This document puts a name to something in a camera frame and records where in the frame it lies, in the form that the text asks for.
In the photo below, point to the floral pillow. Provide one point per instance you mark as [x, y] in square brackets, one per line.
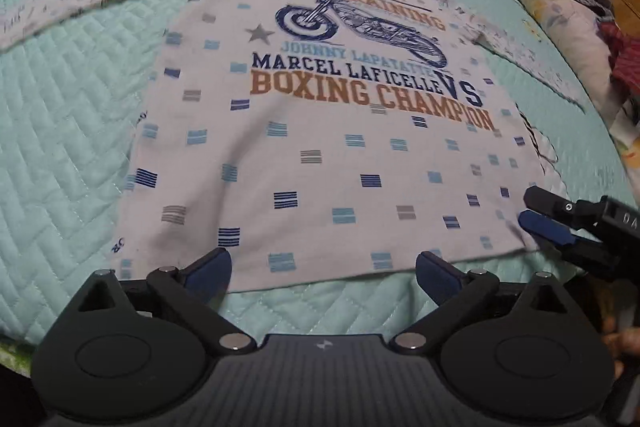
[545, 2]

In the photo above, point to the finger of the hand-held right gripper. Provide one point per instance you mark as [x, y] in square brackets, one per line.
[550, 204]
[545, 224]

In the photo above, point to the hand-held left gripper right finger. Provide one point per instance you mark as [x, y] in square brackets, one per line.
[437, 274]

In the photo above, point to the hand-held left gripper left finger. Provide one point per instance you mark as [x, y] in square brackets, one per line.
[210, 272]

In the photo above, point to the person's right hand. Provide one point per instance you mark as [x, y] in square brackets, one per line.
[622, 342]

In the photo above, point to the red plaid garment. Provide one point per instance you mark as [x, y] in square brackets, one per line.
[625, 62]

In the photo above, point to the white printed shirt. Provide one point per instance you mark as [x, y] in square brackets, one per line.
[325, 157]

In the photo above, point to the green bee-print quilted bedspread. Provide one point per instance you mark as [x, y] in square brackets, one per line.
[65, 122]

